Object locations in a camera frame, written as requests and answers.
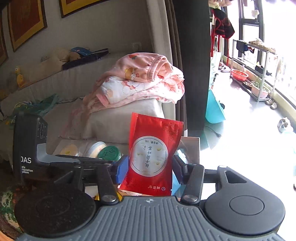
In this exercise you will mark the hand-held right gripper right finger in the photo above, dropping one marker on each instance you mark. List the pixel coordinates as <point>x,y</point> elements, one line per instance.
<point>180,169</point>

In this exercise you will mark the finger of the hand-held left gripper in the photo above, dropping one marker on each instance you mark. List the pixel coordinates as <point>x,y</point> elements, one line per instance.
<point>76,158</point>

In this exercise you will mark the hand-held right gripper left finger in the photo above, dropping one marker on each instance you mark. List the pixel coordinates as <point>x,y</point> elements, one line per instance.
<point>122,170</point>

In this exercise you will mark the pink cardboard box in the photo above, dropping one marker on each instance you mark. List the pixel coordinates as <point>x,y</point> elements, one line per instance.
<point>190,150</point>

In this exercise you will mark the red packet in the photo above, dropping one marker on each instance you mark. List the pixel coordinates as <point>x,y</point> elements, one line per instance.
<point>150,139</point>

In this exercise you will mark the clear round container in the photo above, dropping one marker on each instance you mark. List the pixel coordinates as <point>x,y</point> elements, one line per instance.
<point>68,150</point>
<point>97,147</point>

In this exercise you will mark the green lid glass jar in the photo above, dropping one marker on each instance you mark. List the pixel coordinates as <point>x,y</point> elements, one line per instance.
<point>109,153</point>

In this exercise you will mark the green cloth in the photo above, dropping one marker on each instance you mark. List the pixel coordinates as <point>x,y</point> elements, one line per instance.
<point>39,105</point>

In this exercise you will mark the knitted cushion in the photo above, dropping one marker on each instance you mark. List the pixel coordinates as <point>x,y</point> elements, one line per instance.
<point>8,201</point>

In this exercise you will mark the teal plastic bin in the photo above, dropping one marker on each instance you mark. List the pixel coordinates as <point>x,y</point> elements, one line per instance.
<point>214,109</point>

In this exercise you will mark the yellow duck toy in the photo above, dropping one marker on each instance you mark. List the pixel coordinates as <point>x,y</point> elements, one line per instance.
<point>19,77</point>

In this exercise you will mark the pile of pink clothes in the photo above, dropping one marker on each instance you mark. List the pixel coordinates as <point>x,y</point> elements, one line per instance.
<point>138,81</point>

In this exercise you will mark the beige plush toy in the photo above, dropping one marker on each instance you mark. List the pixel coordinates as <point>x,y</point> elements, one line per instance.
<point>59,55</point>

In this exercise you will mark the black flat case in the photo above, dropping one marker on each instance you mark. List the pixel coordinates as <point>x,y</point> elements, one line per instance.
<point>87,59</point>

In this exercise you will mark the dark curtain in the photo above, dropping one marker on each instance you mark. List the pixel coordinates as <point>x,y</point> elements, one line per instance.
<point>192,69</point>

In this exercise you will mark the gold framed picture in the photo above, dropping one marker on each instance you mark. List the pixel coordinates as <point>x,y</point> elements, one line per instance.
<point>2,46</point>
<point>78,7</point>
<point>25,20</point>

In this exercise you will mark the blue book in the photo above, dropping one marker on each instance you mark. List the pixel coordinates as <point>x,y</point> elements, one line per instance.
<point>79,51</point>

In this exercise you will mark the dark plant pot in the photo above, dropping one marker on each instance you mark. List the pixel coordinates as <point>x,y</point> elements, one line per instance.
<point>247,84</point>

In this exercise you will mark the white slippers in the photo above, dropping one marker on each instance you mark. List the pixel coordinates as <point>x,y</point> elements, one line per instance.
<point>223,68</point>

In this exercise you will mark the red plastic basin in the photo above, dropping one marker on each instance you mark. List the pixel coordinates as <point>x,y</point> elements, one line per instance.
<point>239,75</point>

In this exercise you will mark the pink plant pot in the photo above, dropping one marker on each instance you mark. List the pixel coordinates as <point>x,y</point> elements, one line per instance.
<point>260,91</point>

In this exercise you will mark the beige slippers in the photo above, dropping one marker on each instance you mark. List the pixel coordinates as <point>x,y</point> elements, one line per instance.
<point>271,103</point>

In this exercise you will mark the grey white shoe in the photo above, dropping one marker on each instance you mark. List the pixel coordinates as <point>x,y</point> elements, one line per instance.
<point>284,125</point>

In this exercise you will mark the black shoes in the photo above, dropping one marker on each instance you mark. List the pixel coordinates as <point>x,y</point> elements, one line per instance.
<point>261,69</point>

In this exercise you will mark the dark cloth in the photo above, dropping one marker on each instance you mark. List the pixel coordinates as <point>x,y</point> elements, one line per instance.
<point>241,47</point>

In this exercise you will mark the metal shelf rack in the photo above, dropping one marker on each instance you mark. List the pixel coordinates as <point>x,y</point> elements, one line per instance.
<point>259,47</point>

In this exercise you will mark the black red hanging garment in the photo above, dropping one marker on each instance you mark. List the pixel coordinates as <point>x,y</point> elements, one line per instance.
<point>223,23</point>

